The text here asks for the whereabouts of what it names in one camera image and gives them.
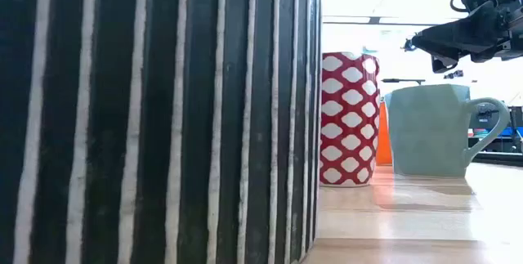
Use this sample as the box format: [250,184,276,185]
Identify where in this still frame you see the red white patterned mug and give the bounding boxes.
[320,51,382,187]

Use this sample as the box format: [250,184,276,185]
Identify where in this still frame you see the black ceiling rail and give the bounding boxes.
[322,15,461,27]

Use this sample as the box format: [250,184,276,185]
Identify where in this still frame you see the black white striped mug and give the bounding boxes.
[0,0,323,264]

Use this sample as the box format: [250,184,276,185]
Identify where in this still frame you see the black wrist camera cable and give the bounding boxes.
[449,0,469,14]

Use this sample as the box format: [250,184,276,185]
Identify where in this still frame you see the blue storage bins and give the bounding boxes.
[500,126,523,139]

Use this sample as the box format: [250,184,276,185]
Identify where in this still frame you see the orange mug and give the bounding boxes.
[375,99,394,167]

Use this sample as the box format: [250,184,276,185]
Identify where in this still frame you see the sage green faceted mug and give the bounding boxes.
[383,83,512,178]

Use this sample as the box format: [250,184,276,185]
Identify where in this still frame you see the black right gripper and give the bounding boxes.
[411,0,523,74]

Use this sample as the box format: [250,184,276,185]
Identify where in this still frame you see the black background monitor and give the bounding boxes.
[469,101,502,131]

